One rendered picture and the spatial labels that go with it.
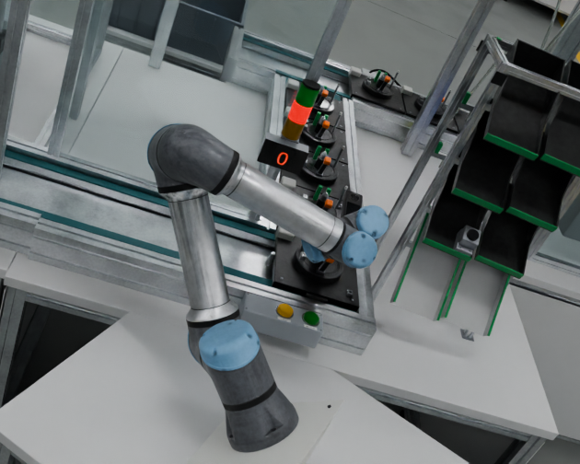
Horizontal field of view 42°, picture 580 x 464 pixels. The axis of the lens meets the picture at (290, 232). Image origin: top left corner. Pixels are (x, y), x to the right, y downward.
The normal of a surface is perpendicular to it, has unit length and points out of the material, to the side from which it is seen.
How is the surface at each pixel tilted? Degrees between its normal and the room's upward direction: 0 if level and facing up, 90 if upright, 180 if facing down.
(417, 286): 45
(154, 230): 0
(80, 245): 90
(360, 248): 57
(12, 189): 0
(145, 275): 90
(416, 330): 0
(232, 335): 40
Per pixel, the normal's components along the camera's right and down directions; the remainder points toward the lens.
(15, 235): -0.03, 0.58
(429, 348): 0.35, -0.76
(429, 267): 0.11, -0.17
